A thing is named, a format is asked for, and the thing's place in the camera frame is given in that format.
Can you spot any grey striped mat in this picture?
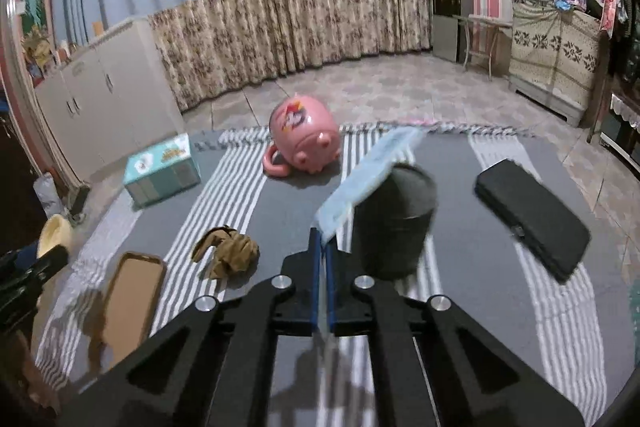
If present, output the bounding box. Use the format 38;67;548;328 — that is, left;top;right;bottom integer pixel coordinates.
35;122;640;427

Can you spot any small metal table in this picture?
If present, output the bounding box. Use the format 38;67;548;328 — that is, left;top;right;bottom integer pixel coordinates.
452;14;513;80

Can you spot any pink cartoon mug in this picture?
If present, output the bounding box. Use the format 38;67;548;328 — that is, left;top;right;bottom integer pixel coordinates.
262;94;342;179

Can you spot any black zip case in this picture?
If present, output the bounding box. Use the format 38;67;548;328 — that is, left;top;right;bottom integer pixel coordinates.
474;158;592;284

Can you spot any cloth covered cabinet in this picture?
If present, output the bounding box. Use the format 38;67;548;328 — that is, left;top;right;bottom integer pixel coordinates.
507;0;603;128

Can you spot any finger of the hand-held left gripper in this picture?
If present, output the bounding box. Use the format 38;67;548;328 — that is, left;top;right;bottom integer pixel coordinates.
0;246;69;333

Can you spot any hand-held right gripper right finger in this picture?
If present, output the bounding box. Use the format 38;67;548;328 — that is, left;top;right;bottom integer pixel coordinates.
322;242;586;427

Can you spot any brown phone case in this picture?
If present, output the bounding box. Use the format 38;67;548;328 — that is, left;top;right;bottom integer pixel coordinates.
87;251;167;370

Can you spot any low cloth covered bench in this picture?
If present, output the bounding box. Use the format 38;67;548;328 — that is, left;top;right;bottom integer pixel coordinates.
597;92;640;168

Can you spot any row of hanging clothes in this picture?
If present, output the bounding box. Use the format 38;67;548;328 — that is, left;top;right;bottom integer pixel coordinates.
597;0;640;82

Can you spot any blue face mask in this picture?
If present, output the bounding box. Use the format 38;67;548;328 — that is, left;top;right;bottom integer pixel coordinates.
314;127;425;248

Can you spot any light blue tissue box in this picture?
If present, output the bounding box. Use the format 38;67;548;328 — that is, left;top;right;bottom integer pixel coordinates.
123;133;202;208

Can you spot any white cabinet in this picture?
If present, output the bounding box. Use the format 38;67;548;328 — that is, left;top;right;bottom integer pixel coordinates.
32;17;187;180

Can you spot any crumpled brown cloth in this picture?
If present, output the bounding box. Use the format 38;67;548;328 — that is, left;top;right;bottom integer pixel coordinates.
191;225;261;282

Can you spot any grey water dispenser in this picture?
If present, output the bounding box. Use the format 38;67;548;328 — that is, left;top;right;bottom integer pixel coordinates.
431;0;473;62

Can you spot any person's left forearm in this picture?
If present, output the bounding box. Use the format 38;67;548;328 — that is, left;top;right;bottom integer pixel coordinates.
10;332;58;413

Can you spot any black cylindrical container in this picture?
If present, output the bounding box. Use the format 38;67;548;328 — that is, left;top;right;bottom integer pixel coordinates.
352;162;438;282

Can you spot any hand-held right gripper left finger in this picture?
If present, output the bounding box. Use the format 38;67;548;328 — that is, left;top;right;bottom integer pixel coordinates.
62;227;321;427

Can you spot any blue and floral curtain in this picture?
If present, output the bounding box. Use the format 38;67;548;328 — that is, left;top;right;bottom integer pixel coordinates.
50;0;436;112

